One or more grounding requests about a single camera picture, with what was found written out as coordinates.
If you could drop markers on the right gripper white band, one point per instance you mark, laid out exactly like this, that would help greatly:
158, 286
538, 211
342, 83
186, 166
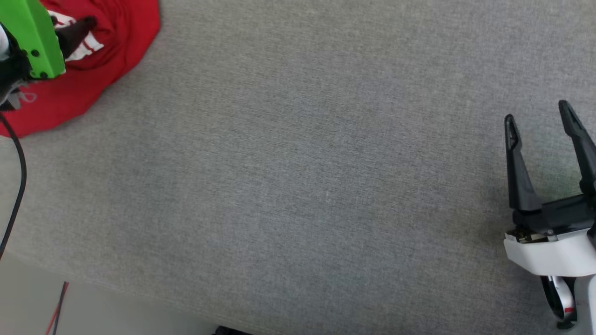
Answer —
554, 246

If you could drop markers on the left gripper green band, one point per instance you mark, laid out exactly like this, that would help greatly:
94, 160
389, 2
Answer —
32, 32

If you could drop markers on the red garment with white print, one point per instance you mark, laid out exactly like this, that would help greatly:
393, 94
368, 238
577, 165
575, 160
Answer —
116, 32

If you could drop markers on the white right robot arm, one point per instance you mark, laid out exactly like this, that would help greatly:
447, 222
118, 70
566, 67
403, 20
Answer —
586, 302

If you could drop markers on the small black object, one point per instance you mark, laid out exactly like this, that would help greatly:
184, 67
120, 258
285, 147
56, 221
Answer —
230, 331

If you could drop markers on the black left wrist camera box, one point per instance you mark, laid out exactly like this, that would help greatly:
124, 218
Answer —
11, 74

